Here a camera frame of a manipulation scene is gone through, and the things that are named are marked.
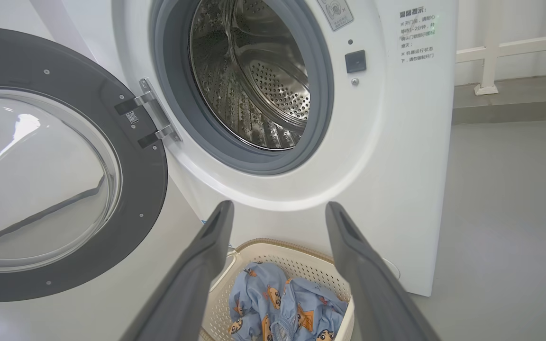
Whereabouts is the black round glass washer door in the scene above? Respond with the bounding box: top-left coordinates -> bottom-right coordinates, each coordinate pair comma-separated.
0,26 -> 168,302

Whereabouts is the white front-load washing machine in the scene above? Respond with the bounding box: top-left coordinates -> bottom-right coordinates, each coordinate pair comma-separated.
31,0 -> 458,341

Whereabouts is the black door latch socket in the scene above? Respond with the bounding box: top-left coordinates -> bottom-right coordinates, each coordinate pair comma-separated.
345,50 -> 367,74

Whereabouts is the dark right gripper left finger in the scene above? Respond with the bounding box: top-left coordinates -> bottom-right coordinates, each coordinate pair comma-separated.
120,201 -> 235,341

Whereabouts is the stainless steel washing machine drum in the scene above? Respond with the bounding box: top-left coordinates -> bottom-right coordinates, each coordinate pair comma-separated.
189,0 -> 311,151

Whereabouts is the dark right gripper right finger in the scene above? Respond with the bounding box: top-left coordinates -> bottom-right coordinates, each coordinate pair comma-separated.
325,202 -> 439,341

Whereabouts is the white railing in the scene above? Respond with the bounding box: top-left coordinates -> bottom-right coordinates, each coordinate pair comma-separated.
455,0 -> 546,95

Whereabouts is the grey warning sticker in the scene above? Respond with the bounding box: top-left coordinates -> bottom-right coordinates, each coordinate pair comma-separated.
317,0 -> 354,31

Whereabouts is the metal door hinge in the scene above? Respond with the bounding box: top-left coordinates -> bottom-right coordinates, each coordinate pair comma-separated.
114,78 -> 182,148

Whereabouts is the cream perforated laundry basket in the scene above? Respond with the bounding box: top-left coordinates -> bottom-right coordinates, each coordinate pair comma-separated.
200,238 -> 355,341

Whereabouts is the round drain filter cover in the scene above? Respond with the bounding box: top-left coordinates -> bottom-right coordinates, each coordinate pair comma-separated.
382,258 -> 401,280

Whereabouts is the blue cartoon print garment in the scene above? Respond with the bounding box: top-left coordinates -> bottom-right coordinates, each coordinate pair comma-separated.
228,262 -> 297,341
268,277 -> 348,341

